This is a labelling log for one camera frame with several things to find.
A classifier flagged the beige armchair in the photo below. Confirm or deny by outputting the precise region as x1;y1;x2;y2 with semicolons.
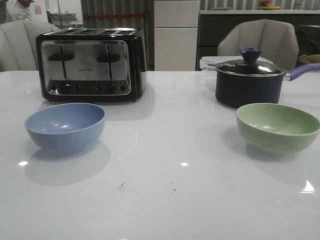
0;20;58;72
217;19;299;70

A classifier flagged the blue bowl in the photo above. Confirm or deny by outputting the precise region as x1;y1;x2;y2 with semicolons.
24;103;106;154

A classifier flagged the person in white shirt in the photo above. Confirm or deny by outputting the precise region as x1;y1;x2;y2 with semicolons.
0;0;34;24

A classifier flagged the left beige armchair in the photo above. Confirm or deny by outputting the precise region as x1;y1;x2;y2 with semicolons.
0;20;58;72

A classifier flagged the red barrier tape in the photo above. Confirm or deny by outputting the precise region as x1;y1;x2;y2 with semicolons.
88;13;146;20

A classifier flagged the clear plastic container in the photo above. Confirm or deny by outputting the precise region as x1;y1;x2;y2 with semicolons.
199;55;271;72

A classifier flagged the glass pot lid blue knob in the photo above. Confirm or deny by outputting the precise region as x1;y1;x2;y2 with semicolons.
215;47;286;77

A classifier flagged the dark blue saucepan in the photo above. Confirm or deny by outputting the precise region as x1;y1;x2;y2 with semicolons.
215;63;320;109

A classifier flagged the white refrigerator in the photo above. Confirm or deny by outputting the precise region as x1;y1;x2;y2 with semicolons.
154;0;201;71

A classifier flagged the dark counter cabinet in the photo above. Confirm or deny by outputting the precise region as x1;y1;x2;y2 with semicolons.
195;10;320;70

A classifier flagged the right beige armchair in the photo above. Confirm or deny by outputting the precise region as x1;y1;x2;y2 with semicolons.
217;19;299;70

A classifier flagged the green bowl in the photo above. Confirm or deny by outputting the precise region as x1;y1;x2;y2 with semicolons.
236;103;320;155

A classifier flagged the fruit bowl on counter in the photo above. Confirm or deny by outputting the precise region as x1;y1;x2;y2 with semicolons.
257;0;281;10

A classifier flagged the metal rack cart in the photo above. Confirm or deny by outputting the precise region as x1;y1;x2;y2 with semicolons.
46;10;78;29

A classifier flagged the grey curtain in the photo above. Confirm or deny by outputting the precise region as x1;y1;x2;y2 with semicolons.
80;0;155;69

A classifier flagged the black chrome four-slot toaster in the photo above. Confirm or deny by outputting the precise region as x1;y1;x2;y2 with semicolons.
36;27;147;103

